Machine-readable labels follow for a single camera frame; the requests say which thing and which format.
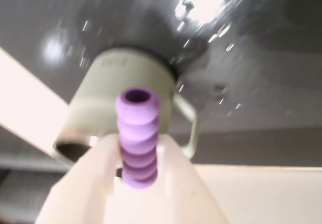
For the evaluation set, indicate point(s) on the purple ribbed pen grip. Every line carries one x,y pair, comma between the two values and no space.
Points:
138,138

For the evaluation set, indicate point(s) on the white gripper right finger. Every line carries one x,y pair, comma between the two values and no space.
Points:
176,188

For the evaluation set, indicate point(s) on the pale green steel mug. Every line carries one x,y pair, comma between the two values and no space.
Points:
113,78

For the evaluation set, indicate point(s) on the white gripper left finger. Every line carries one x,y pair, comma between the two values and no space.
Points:
83,183

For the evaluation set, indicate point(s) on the black glossy table mat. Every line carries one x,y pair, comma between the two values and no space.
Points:
251,83

